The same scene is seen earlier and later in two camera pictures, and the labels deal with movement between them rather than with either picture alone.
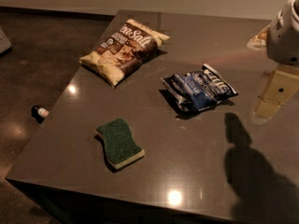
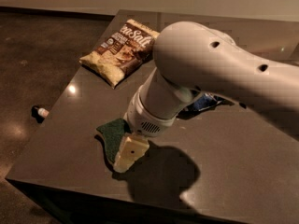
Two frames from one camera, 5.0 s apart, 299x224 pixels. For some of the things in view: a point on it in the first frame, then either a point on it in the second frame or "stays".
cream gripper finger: (281, 86) → (150, 111)
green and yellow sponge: (121, 147) stays
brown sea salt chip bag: (120, 55) stays
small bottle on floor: (39, 113) stays
